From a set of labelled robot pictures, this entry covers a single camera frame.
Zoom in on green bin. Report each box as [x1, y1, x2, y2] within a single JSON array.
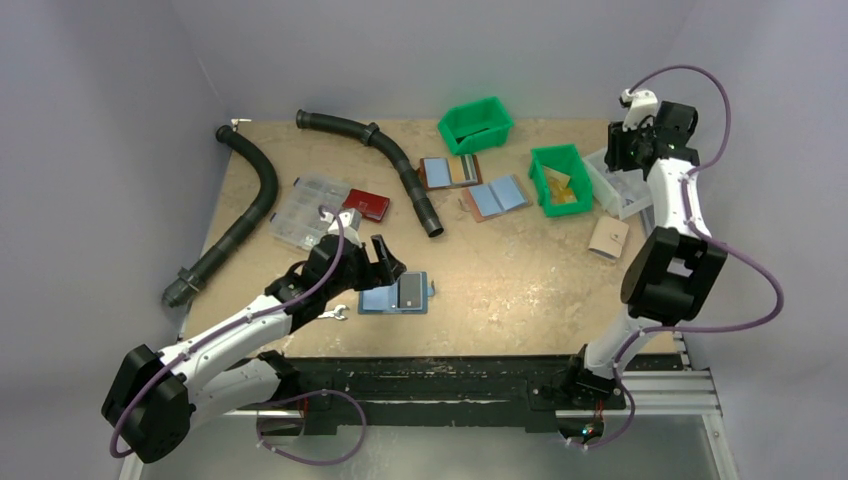
[[528, 144, 593, 218], [437, 96, 514, 155]]

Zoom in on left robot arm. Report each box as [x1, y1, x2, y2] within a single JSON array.
[[101, 233, 407, 463]]

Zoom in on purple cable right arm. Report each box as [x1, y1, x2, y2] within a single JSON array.
[[566, 64, 786, 452]]

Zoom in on pink open card holder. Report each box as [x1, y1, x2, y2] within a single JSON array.
[[462, 175, 532, 223]]

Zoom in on brown open card holder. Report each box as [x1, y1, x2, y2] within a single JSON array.
[[419, 154, 482, 190]]

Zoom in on red card case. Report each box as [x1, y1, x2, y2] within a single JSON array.
[[342, 189, 390, 223]]

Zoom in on clear plastic screw box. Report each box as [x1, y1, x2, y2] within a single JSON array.
[[270, 173, 352, 251]]

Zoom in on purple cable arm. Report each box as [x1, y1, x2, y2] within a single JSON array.
[[566, 64, 786, 452], [109, 205, 368, 466]]

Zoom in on beige card holder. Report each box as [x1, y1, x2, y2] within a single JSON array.
[[588, 216, 629, 261]]

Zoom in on white translucent bin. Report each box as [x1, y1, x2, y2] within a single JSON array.
[[582, 147, 653, 220]]

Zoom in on green bin right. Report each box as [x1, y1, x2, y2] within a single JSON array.
[[528, 144, 593, 218]]

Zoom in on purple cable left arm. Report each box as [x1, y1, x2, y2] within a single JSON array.
[[109, 205, 368, 466]]

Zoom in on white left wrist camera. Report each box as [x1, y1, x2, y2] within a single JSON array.
[[327, 209, 362, 247]]

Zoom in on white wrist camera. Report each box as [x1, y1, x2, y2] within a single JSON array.
[[619, 88, 660, 131], [327, 209, 362, 247]]

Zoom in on dark grey card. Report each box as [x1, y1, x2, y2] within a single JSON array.
[[396, 272, 426, 312]]

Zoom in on black corrugated hose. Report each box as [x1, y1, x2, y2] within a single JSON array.
[[161, 124, 280, 310], [295, 109, 446, 238]]

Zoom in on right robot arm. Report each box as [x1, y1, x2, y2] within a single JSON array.
[[561, 101, 727, 403]]

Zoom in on green bin rear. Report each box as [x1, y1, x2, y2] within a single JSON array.
[[437, 96, 514, 155]]

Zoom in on silver open-end wrench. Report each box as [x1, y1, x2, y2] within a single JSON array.
[[318, 304, 349, 321]]

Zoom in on black table front rail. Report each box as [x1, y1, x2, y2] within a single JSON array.
[[231, 354, 684, 435]]

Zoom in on black corrugated hose left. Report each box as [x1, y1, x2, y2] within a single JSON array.
[[161, 124, 280, 310]]

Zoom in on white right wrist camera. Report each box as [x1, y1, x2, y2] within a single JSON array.
[[619, 88, 660, 131]]

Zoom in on black corrugated hose centre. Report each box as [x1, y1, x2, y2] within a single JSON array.
[[295, 109, 446, 238]]

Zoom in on blue leather card holder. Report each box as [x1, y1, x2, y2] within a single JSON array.
[[357, 272, 436, 315]]

